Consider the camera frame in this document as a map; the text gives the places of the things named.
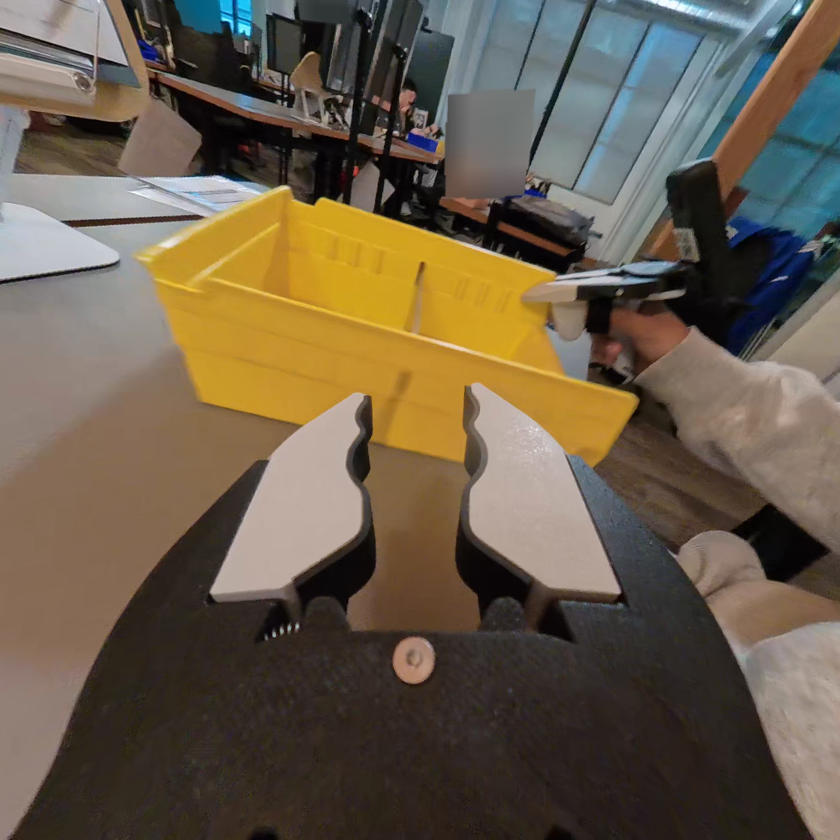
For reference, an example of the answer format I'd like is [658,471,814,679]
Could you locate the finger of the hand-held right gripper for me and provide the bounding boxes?
[521,261,690,306]

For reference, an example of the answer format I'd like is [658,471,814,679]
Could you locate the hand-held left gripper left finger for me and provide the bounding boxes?
[209,392,378,624]

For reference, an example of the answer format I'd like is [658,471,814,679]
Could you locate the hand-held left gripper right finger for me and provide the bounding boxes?
[455,384,624,632]

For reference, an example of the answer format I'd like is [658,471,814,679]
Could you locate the person's right forearm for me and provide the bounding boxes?
[632,327,840,553]

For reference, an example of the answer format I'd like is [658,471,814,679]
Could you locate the person's right hand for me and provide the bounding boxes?
[588,307,700,388]

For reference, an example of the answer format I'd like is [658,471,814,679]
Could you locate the grey backpack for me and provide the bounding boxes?
[502,195,595,253]

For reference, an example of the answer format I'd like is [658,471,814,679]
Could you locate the wooden side table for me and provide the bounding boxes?
[440,197,585,263]

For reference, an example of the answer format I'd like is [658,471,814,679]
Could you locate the blue jacket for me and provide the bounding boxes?
[722,217,818,358]

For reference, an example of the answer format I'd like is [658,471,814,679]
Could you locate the frosted glass window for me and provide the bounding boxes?
[472,0,749,206]

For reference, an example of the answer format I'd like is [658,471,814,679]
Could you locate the yellow plastic bin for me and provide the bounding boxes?
[134,185,639,468]

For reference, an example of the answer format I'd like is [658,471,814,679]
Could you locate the black metal stand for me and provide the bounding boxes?
[341,0,427,211]

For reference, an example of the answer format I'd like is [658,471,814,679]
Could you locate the person's grey clothing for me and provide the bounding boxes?
[676,530,840,840]

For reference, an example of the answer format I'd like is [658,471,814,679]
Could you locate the white chair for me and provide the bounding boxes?
[290,51,345,126]

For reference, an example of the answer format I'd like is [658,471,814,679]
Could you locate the printed paper sheets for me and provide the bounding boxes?
[129,176,266,214]

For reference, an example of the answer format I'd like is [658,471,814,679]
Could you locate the white monitor stand base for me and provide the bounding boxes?
[0,0,132,284]

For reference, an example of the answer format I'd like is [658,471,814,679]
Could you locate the black monitor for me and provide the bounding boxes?
[266,14,304,76]

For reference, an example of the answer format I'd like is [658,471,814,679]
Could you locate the long office desk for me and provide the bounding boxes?
[147,69,447,165]

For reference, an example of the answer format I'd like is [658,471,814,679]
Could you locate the cardboard box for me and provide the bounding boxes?
[118,98,202,178]

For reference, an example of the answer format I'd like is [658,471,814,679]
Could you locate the wooden post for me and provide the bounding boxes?
[646,0,840,263]

